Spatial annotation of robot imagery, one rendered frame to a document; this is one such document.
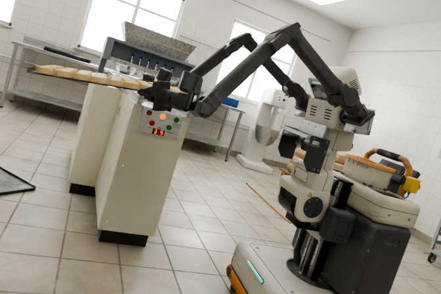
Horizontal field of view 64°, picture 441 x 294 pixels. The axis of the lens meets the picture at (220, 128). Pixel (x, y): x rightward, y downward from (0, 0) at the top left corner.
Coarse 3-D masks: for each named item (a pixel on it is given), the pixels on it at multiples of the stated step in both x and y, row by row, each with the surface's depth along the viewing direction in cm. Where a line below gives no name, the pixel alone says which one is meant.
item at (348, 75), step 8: (336, 72) 161; (344, 72) 158; (352, 72) 158; (312, 80) 171; (344, 80) 158; (352, 80) 159; (312, 88) 175; (320, 88) 168; (360, 88) 161; (320, 96) 172
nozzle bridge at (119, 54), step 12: (108, 36) 248; (108, 48) 250; (120, 48) 261; (132, 48) 263; (144, 48) 258; (120, 60) 258; (144, 60) 268; (156, 60) 271; (180, 60) 269; (96, 72) 268; (156, 72) 268; (180, 72) 280
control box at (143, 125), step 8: (144, 112) 196; (152, 112) 197; (160, 112) 199; (168, 112) 203; (144, 120) 196; (152, 120) 198; (160, 120) 200; (168, 120) 201; (136, 128) 197; (144, 128) 197; (152, 128) 199; (160, 128) 200; (176, 128) 204; (168, 136) 203; (176, 136) 205
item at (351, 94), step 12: (276, 36) 126; (288, 36) 128; (300, 36) 132; (300, 48) 133; (312, 48) 135; (312, 60) 136; (312, 72) 140; (324, 72) 138; (324, 84) 141; (336, 84) 141; (348, 96) 141
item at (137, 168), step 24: (120, 120) 227; (120, 144) 202; (144, 144) 202; (168, 144) 207; (120, 168) 200; (144, 168) 205; (168, 168) 210; (96, 192) 245; (120, 192) 203; (144, 192) 208; (96, 216) 239; (120, 216) 206; (144, 216) 211; (120, 240) 212; (144, 240) 217
